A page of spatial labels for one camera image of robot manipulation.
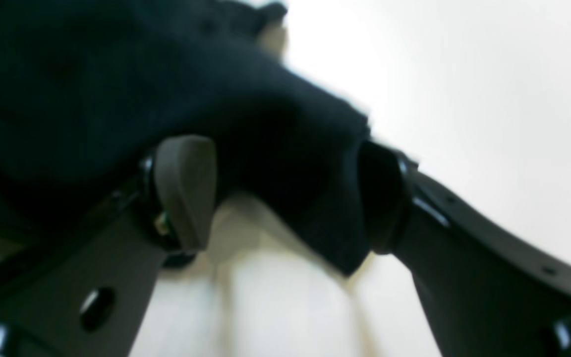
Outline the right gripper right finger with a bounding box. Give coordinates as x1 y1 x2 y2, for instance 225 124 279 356
358 141 571 357

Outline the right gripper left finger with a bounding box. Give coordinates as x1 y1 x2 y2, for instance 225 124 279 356
0 135 218 357

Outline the black t-shirt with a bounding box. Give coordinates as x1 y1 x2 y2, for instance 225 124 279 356
0 0 370 275

